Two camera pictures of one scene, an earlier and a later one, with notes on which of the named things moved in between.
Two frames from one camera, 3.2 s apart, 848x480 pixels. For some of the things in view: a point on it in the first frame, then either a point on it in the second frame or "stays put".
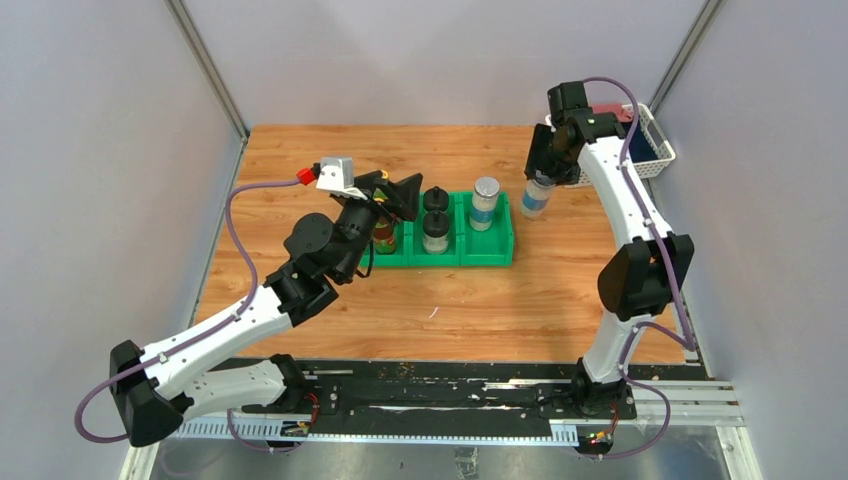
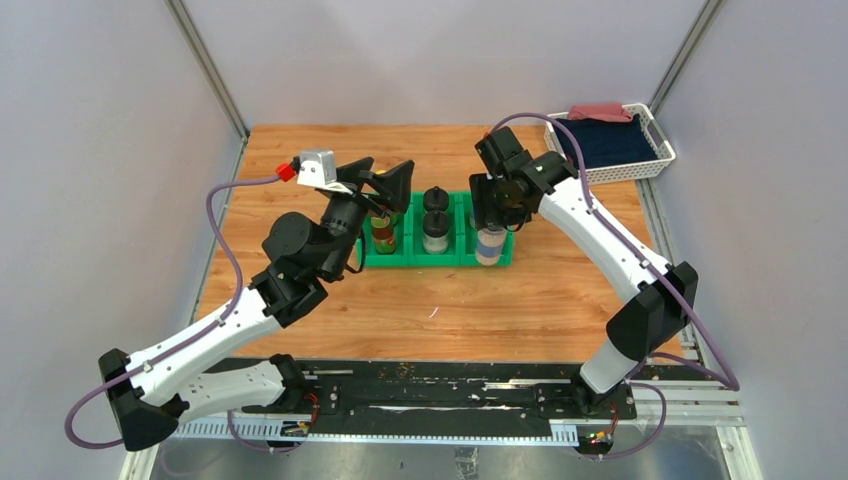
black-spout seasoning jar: x=435 y=232 stays put
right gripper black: x=538 y=160 → x=485 y=211
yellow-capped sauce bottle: x=384 y=240 stays put
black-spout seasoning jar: x=435 y=199 stays put
